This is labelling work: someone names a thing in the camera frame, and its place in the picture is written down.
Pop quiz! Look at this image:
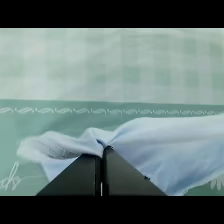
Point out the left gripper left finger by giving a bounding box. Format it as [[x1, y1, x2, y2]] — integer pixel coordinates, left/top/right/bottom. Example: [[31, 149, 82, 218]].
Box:
[[36, 153, 102, 197]]

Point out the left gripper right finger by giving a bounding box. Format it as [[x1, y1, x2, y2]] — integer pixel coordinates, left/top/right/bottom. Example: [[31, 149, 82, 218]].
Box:
[[101, 146, 167, 197]]

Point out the light blue shirt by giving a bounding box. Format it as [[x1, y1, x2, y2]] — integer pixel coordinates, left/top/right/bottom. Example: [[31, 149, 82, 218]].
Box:
[[16, 113, 224, 197]]

